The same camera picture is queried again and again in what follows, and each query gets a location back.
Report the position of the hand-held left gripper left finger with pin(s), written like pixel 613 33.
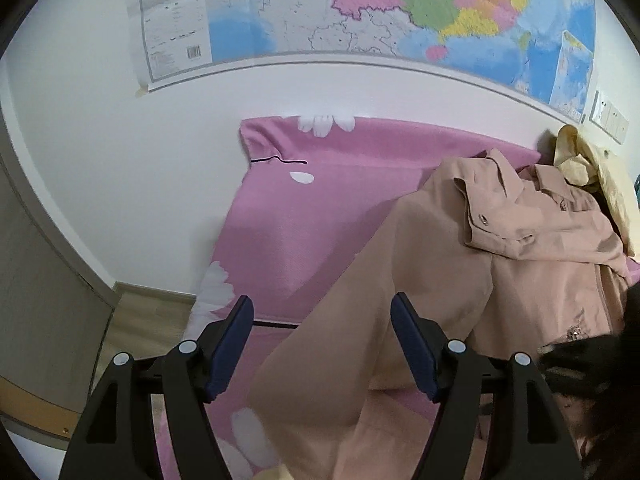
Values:
pixel 232 350

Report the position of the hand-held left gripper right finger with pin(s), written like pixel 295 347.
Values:
pixel 415 350

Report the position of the pink coat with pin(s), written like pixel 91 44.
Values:
pixel 425 260

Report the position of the pink floral bedsheet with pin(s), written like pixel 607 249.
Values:
pixel 300 220

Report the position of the grey wooden door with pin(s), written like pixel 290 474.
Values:
pixel 40 285

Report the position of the cream yellow garment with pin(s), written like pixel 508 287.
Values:
pixel 575 160

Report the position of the white socket with clear cover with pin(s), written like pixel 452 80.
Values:
pixel 622 129

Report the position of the white wall socket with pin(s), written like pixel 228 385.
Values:
pixel 613 119
pixel 599 107

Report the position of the colourful wall map poster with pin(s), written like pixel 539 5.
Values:
pixel 350 10

